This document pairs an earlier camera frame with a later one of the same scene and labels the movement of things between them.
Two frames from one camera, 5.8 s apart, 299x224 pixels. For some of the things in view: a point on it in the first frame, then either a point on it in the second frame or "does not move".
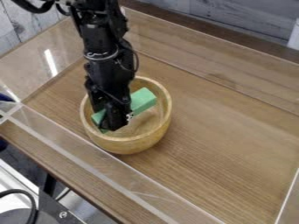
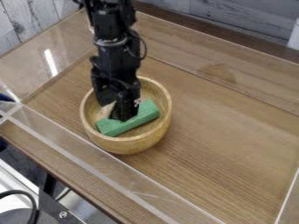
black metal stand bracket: x=52 y=212 does not move
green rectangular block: x=141 y=98 → x=147 y=113
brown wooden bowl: x=147 y=127 does not move
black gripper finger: x=97 y=101 → x=105 y=90
